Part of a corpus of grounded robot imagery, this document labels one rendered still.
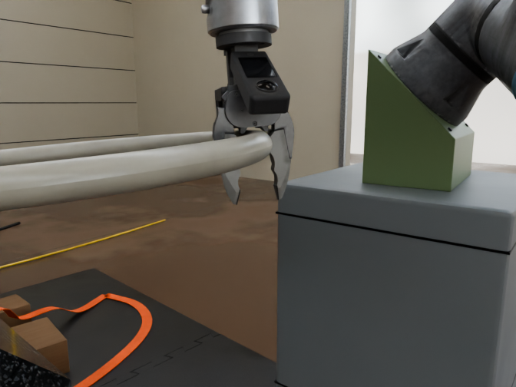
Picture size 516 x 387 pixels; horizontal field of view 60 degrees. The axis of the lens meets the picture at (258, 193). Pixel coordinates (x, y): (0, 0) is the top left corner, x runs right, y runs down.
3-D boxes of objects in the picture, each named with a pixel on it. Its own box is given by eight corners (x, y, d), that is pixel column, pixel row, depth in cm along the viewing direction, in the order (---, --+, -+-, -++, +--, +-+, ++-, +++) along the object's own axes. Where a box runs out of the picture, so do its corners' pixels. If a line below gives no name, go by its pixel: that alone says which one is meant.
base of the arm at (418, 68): (401, 58, 96) (438, 21, 91) (464, 123, 92) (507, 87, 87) (373, 52, 80) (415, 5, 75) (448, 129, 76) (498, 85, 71)
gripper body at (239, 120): (268, 129, 65) (262, 41, 63) (286, 130, 56) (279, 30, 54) (215, 133, 63) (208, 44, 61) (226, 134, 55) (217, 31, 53)
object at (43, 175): (-389, 232, 37) (-402, 196, 36) (46, 160, 83) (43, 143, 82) (133, 226, 22) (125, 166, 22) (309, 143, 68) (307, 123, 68)
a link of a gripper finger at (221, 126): (243, 167, 59) (253, 100, 58) (245, 169, 57) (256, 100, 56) (206, 163, 57) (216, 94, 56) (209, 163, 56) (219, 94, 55)
